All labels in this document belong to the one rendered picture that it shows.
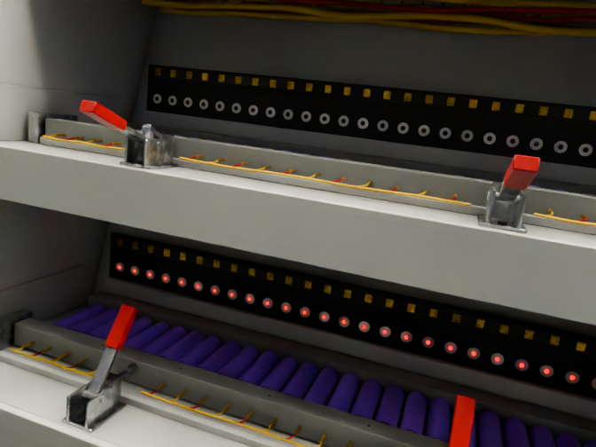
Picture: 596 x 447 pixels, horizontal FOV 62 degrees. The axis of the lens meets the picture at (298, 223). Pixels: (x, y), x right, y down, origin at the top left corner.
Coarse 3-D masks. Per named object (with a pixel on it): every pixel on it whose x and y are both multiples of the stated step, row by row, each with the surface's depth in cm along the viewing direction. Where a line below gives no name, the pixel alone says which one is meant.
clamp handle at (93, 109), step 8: (88, 104) 32; (96, 104) 32; (88, 112) 32; (96, 112) 32; (104, 112) 33; (112, 112) 34; (96, 120) 34; (104, 120) 33; (112, 120) 34; (120, 120) 35; (112, 128) 35; (120, 128) 35; (128, 128) 36; (144, 128) 38; (152, 128) 38; (128, 136) 37; (136, 136) 37; (144, 136) 38; (152, 136) 39; (144, 144) 39
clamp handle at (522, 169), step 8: (520, 160) 24; (528, 160) 24; (536, 160) 24; (512, 168) 25; (520, 168) 24; (528, 168) 24; (536, 168) 24; (504, 176) 31; (512, 176) 26; (520, 176) 25; (528, 176) 25; (504, 184) 27; (512, 184) 27; (520, 184) 27; (528, 184) 26; (504, 192) 30; (512, 192) 29; (512, 200) 31
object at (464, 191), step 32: (64, 128) 45; (96, 128) 44; (192, 160) 40; (224, 160) 41; (256, 160) 40; (288, 160) 39; (320, 160) 38; (416, 192) 36; (448, 192) 35; (480, 192) 35; (544, 192) 33
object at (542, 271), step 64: (0, 128) 44; (192, 128) 56; (256, 128) 54; (0, 192) 42; (64, 192) 39; (128, 192) 38; (192, 192) 36; (256, 192) 34; (320, 192) 36; (320, 256) 33; (384, 256) 32; (448, 256) 31; (512, 256) 29; (576, 256) 28; (576, 320) 29
